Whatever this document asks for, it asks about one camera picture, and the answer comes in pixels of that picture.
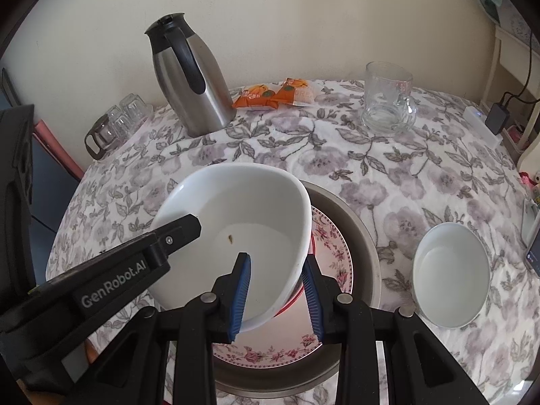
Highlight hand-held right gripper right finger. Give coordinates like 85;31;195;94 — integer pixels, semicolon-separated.
301;254;469;405

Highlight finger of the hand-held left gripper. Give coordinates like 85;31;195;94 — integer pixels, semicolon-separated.
147;214;202;273

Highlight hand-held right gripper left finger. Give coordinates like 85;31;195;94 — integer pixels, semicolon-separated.
86;252;251;405

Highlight strawberry print bowl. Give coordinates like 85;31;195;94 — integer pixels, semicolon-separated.
272;236;316;319

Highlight floral white plate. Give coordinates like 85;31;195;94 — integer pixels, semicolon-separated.
211;206;354;366

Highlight stainless steel basin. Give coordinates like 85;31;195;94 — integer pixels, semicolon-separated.
213;179;382;399

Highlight small white bowl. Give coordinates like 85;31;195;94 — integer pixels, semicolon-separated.
150;162;313;333

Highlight blue panel with pink edge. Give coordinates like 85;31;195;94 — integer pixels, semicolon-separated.
31;120;85;237

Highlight glass teapot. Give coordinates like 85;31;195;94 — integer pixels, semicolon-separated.
84;115;119;161

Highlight stainless steel thermos jug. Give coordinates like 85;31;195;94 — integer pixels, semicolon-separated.
144;13;237;138

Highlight clear drinking glass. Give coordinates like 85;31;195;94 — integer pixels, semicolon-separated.
101;105;128;140
119;93;155;126

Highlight large pale bowl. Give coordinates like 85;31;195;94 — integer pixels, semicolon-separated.
412;222;491;330

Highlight grey floral tablecloth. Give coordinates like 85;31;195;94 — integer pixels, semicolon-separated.
46;78;540;405

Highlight orange snack packet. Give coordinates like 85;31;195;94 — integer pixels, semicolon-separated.
270;77;316;107
231;84;281;111

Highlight clear glass mug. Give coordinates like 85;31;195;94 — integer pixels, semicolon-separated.
360;61;418;136

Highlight smartphone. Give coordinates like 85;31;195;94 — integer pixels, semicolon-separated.
524;230;540;277

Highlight white phone stand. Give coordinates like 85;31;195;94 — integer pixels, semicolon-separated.
522;198;540;245

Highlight white power strip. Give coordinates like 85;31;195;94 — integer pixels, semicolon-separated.
463;105;505;149

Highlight black charger adapter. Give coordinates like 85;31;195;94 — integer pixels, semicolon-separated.
485;102;510;136

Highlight white wooden shelf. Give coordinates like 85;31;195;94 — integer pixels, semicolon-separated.
481;23;540;153

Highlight black charger cable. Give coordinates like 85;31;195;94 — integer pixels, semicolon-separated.
504;29;540;106

